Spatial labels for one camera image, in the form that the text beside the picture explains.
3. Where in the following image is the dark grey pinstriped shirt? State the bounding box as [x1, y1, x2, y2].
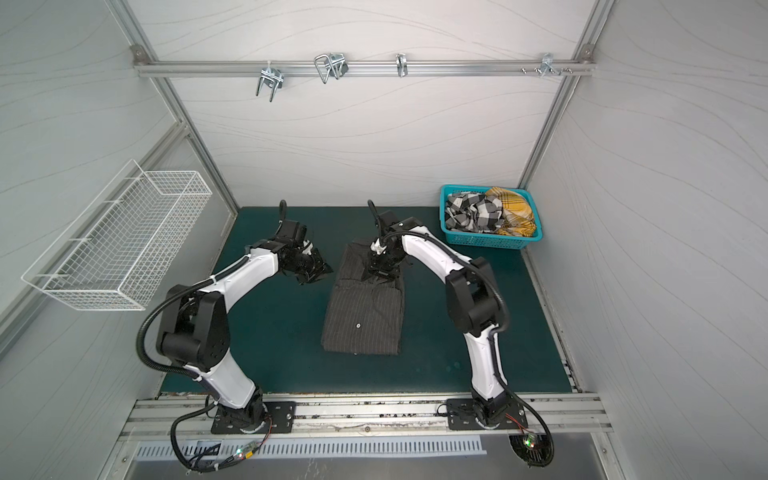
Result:
[321, 239, 405, 356]

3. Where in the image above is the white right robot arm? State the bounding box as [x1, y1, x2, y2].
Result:
[366, 203, 513, 429]

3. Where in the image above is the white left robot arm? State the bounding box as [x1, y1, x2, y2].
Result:
[156, 219, 332, 433]

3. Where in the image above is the black white checkered shirt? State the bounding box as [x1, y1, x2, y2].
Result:
[444, 191, 504, 234]

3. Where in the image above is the teal plastic laundry basket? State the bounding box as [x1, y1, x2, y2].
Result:
[440, 185, 543, 250]

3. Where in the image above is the yellow plaid shirt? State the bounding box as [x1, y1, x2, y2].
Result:
[485, 187, 537, 238]

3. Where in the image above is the metal clamp hook left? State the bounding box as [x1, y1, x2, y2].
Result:
[255, 61, 284, 102]

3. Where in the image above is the metal clamp hook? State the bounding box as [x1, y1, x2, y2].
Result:
[255, 61, 284, 102]
[313, 53, 349, 84]

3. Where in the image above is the metal clamp hook middle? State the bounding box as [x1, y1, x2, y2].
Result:
[313, 53, 349, 84]

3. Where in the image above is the white vent grille strip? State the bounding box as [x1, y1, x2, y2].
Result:
[134, 435, 487, 461]

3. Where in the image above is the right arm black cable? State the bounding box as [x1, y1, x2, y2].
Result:
[367, 199, 556, 468]

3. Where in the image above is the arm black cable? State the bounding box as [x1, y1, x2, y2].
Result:
[135, 199, 289, 474]
[367, 199, 556, 468]

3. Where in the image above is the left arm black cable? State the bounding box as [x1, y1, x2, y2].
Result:
[135, 199, 289, 474]

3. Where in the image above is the white wire wall basket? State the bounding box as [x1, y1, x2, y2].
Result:
[21, 160, 212, 311]

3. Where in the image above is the small metal ring clamp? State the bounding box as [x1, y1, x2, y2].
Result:
[395, 53, 408, 78]

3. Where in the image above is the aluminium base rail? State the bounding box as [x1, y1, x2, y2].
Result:
[119, 392, 613, 441]

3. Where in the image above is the metal bracket right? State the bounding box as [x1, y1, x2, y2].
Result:
[520, 53, 572, 78]

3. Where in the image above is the aluminium horizontal rail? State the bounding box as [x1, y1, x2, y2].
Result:
[134, 57, 597, 78]

